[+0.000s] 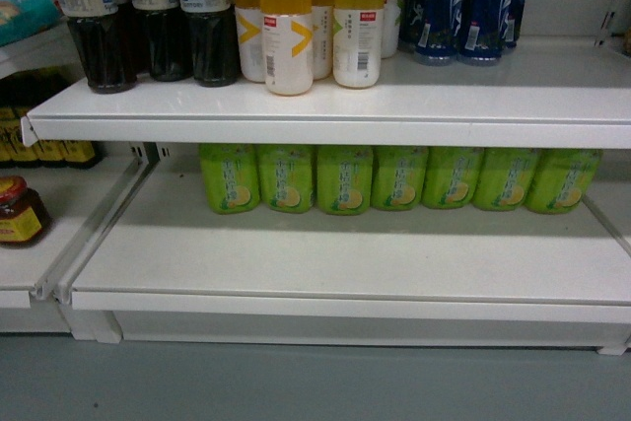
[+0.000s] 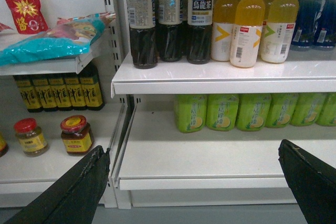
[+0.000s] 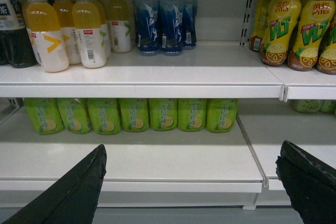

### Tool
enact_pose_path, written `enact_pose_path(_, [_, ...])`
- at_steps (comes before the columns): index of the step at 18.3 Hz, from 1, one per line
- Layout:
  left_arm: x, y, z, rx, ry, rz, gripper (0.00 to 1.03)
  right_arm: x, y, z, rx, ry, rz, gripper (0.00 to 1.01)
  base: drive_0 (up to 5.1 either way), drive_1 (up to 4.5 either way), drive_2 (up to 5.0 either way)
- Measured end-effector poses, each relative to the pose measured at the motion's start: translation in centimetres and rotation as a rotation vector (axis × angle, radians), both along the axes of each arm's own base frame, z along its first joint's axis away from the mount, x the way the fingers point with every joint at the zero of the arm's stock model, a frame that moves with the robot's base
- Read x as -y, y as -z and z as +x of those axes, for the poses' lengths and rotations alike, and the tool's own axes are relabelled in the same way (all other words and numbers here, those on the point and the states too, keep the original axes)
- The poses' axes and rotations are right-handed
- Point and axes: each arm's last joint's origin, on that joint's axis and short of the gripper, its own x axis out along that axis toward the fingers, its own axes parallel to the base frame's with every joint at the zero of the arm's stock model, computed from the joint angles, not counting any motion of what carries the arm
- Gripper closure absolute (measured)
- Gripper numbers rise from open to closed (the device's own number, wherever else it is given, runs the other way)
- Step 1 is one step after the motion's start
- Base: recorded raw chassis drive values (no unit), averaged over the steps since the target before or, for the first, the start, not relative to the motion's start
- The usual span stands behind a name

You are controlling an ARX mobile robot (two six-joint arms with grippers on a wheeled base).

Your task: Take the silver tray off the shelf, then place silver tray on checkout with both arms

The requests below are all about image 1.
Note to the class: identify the blue water bottle left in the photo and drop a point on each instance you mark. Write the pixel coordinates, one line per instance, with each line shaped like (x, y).
(441, 23)

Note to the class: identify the blue water bottle right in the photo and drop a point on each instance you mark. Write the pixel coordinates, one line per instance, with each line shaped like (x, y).
(480, 42)

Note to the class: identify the dark oolong tea bottle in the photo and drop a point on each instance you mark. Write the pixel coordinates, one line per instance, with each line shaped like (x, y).
(213, 41)

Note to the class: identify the white upper shelf board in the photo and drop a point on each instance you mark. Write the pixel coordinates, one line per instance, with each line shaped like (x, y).
(551, 92)

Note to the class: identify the dark tea bottle middle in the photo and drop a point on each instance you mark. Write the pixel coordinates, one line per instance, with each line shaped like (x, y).
(165, 28)

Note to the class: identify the yellow label dark bottles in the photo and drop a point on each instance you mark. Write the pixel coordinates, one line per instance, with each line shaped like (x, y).
(22, 92)

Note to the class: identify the orange juice bottle left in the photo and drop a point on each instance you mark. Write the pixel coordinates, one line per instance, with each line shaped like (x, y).
(249, 31)

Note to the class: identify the blue water bottle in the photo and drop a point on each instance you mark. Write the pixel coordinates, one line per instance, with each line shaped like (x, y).
(480, 42)
(441, 23)

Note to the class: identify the orange juice bottle right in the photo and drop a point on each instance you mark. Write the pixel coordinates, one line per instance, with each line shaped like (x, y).
(357, 42)

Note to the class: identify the teal snack bag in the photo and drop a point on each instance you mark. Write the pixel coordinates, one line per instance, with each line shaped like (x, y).
(21, 19)

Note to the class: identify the green lemon drink bottle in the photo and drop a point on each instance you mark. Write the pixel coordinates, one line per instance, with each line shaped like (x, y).
(561, 179)
(344, 179)
(451, 176)
(287, 177)
(505, 178)
(398, 177)
(230, 177)

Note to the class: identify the red lid sauce jar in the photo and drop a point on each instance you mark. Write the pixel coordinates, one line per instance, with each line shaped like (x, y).
(24, 218)

